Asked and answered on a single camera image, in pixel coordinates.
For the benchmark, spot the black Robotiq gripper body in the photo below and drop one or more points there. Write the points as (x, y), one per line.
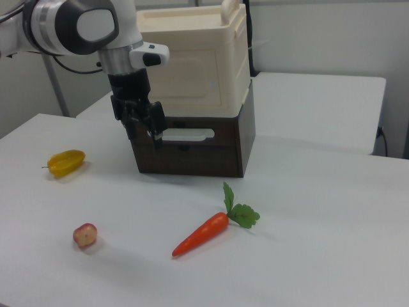
(129, 86)

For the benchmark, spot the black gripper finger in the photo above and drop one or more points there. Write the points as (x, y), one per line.
(130, 123)
(157, 123)

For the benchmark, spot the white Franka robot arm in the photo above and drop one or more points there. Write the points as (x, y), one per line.
(80, 25)

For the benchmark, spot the cream cabinet door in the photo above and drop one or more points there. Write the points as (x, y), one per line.
(188, 76)

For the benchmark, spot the dark brown wooden box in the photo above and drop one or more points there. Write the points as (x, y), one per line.
(204, 156)

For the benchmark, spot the grey metal pole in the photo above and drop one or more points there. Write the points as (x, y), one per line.
(57, 86)

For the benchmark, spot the yellow toy star fruit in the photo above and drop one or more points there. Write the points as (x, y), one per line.
(65, 163)

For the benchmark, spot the orange toy carrot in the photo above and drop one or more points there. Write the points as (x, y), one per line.
(201, 235)

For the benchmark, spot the red toy apple piece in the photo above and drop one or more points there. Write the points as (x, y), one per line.
(85, 235)

